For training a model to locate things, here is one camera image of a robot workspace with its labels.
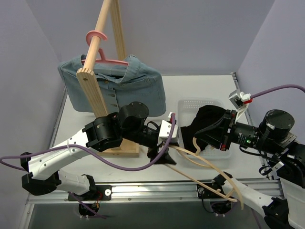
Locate black skirt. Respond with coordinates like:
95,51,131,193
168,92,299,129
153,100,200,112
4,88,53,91
181,105,226,153

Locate beige plastic hanger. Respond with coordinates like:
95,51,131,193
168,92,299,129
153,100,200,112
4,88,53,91
164,137,244,210

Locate light blue denim shirt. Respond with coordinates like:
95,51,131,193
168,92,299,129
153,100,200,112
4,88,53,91
58,55,166,117

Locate pink plastic hanger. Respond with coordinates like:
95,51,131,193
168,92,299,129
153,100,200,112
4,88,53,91
86,30,129,66

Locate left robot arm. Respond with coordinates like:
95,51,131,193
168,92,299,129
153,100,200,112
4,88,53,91
20,102,179,200

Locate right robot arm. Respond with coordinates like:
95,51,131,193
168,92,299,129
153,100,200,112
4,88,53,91
194,109,305,229

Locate white perforated plastic basket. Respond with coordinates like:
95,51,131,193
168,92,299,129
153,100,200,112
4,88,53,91
177,97,233,161

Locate wooden clothes rack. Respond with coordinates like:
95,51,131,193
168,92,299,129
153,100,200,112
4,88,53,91
76,0,141,158

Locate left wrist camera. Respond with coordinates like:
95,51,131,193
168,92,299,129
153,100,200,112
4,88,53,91
158,112,179,145

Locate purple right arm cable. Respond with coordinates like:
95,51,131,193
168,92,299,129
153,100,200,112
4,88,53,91
250,84,305,99

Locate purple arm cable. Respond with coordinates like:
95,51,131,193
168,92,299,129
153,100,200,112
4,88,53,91
250,84,305,99
0,113,177,219

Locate aluminium right side rail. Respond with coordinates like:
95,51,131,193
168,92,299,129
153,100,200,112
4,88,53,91
231,73,278,180

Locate aluminium rail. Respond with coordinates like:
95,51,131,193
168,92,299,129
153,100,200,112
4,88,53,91
231,73,278,180
26,179,282,206

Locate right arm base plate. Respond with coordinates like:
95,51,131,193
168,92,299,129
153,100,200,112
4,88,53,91
196,182,239,215

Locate aluminium front rail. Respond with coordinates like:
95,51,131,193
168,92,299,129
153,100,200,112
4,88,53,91
26,179,282,206

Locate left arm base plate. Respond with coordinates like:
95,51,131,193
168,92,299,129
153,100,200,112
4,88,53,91
68,185,112,215

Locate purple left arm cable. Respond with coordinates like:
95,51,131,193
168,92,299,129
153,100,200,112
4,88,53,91
0,113,177,219

